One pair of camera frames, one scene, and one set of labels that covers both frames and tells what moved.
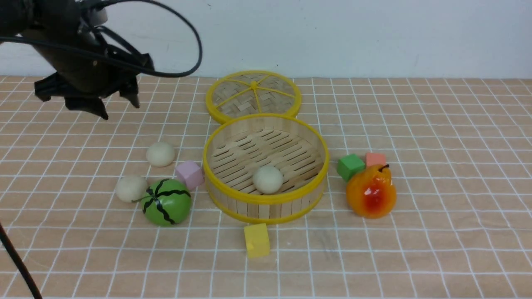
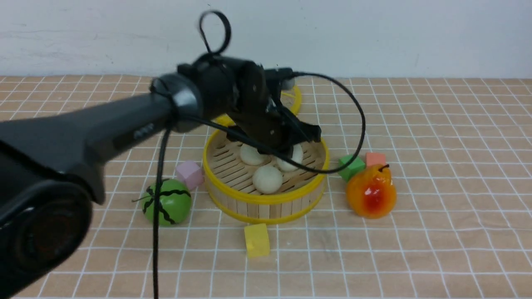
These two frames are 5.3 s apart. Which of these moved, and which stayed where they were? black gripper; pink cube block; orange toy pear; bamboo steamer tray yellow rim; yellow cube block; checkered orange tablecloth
Moved: black gripper
Stayed: checkered orange tablecloth; orange toy pear; bamboo steamer tray yellow rim; pink cube block; yellow cube block
